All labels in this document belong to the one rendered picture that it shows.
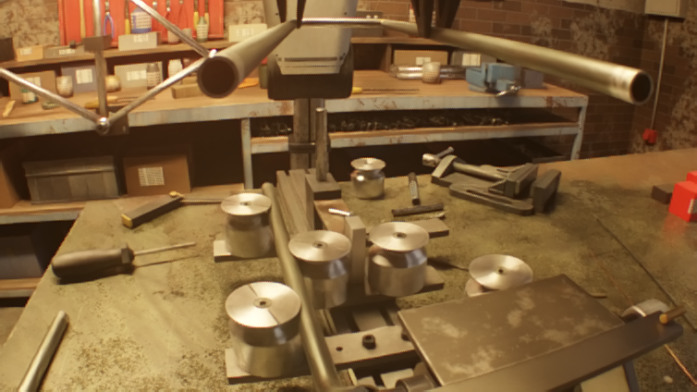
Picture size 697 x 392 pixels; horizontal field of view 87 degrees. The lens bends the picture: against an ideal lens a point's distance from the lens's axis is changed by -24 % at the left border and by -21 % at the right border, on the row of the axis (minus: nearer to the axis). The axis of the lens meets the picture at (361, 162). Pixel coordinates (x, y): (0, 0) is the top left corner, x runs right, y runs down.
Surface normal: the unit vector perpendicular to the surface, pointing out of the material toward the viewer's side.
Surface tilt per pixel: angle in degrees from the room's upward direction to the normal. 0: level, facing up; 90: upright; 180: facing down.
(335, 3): 90
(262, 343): 41
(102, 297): 0
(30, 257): 90
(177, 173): 90
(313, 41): 90
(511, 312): 0
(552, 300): 0
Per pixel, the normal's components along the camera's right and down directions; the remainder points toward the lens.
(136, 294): 0.02, -0.95
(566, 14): 0.29, 0.32
